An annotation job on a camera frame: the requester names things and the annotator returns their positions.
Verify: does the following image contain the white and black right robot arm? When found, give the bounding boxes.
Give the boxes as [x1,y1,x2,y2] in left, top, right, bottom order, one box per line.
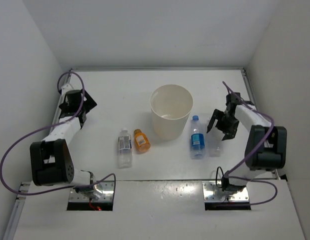
[207,92,287,192]

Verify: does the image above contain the metal base plate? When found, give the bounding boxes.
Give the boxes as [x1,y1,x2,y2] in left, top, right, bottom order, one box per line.
[202,180,249,204]
[69,181,115,203]

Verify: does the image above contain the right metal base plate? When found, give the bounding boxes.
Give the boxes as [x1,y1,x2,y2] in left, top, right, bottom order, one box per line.
[202,180,249,204]

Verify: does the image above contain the left aluminium frame rail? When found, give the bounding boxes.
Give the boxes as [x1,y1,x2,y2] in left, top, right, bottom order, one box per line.
[2,69,72,240]

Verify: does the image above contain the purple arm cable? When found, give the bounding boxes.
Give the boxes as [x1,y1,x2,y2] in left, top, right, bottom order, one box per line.
[0,71,117,196]
[221,81,278,206]

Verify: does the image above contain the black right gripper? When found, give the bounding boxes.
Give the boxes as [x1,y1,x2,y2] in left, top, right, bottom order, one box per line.
[207,109,239,141]

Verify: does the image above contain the cream plastic bin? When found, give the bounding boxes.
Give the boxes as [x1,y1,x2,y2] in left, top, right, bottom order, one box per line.
[150,84,193,141]

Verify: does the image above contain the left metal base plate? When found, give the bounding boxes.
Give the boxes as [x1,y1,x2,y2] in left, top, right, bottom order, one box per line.
[69,181,115,203]

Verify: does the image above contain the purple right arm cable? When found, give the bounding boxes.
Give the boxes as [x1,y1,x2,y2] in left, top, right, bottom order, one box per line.
[221,81,278,206]

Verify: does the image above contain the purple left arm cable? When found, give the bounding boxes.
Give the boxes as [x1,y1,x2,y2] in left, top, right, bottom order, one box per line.
[0,71,117,196]

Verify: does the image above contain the orange plastic bottle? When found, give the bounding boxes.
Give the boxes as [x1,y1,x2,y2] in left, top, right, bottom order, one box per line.
[134,129,151,153]

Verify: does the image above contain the clear unlabelled plastic bottle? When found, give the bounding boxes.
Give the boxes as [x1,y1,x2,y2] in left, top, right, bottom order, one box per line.
[205,124,224,158]

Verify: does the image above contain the clear bottle white label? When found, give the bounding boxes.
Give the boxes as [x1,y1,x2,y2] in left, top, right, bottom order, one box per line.
[117,128,132,169]

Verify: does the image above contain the clear bottle blue label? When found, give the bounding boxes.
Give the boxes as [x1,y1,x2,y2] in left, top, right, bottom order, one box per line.
[190,115,205,160]

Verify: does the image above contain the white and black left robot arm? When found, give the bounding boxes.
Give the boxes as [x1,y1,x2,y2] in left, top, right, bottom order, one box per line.
[30,83,98,197]

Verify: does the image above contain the black right base cable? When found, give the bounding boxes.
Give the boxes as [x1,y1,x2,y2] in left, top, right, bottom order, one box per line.
[215,166,227,191]

